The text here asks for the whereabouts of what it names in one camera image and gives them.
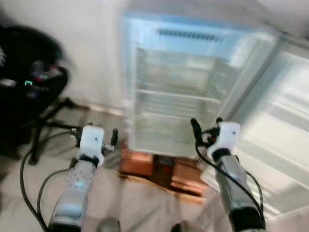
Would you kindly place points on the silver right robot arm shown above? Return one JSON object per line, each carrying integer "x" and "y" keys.
{"x": 236, "y": 188}

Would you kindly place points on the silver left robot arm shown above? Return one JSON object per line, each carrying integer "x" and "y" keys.
{"x": 75, "y": 193}

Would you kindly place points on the white mini fridge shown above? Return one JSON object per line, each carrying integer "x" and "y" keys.
{"x": 193, "y": 87}

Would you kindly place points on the orange brick base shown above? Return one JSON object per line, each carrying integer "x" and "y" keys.
{"x": 145, "y": 164}

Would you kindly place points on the dark robot right leg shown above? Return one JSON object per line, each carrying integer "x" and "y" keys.
{"x": 182, "y": 227}

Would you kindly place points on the black machine on stand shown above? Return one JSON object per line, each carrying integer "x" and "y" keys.
{"x": 29, "y": 63}

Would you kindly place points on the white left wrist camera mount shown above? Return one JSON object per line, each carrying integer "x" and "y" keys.
{"x": 91, "y": 142}

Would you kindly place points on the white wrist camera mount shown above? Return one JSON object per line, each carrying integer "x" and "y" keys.
{"x": 91, "y": 142}
{"x": 227, "y": 137}

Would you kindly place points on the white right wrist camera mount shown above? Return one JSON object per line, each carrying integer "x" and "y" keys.
{"x": 227, "y": 137}

